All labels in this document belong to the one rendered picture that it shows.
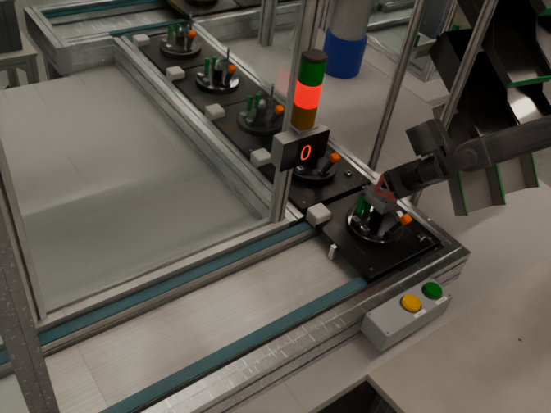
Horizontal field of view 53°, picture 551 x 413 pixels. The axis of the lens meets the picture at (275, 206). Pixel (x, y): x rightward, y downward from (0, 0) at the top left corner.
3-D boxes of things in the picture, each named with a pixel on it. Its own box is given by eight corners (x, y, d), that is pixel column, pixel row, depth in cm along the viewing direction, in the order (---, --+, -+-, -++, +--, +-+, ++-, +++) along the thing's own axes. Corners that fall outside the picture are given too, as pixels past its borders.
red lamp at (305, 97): (323, 106, 111) (327, 83, 108) (303, 111, 109) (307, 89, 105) (307, 93, 114) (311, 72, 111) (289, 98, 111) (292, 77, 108)
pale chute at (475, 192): (493, 206, 146) (506, 204, 142) (454, 216, 141) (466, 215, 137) (471, 101, 145) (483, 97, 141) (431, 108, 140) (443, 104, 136)
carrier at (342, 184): (370, 186, 152) (380, 150, 143) (301, 215, 140) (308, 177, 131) (315, 139, 165) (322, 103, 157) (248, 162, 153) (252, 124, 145)
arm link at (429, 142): (479, 164, 105) (487, 156, 112) (455, 107, 104) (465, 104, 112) (421, 185, 111) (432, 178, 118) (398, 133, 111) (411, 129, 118)
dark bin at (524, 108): (553, 124, 141) (575, 109, 135) (516, 133, 136) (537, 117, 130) (503, 36, 149) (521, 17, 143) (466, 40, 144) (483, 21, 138)
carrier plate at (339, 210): (439, 246, 138) (441, 240, 136) (368, 283, 126) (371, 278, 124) (373, 189, 151) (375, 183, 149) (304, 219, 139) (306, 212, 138)
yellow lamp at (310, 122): (318, 126, 115) (323, 106, 111) (299, 132, 112) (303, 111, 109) (304, 114, 117) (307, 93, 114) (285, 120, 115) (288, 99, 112)
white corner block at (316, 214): (330, 224, 139) (332, 212, 136) (316, 230, 137) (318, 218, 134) (318, 212, 141) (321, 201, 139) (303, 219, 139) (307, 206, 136)
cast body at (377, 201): (394, 209, 131) (403, 186, 126) (381, 215, 129) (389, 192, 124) (371, 188, 136) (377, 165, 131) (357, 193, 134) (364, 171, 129)
